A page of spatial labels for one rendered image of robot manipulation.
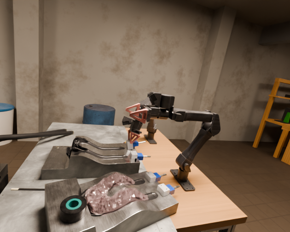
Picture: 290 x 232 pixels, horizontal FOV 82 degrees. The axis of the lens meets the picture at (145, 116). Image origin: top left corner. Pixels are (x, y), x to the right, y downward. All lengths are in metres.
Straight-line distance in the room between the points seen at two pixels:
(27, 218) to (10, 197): 0.15
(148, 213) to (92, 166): 0.39
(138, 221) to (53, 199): 0.32
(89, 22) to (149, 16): 1.09
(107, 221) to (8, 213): 0.38
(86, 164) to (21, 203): 0.29
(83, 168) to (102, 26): 2.73
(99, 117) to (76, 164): 1.67
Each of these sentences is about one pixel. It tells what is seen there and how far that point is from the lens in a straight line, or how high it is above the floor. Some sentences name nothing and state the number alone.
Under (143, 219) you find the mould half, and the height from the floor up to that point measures 0.85.
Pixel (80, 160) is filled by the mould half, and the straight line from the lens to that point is 0.94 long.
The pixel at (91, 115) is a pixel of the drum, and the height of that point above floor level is 0.67.
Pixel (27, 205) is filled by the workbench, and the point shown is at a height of 0.80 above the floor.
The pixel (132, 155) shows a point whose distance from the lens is 1.01.
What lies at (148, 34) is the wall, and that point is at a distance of 3.48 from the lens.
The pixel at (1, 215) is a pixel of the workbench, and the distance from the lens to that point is 0.89.
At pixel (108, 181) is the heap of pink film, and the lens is 0.80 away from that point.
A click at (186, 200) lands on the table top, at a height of 0.80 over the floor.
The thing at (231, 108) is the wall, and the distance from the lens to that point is 4.78.
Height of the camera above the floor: 1.38
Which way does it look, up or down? 14 degrees down
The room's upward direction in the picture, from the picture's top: 9 degrees clockwise
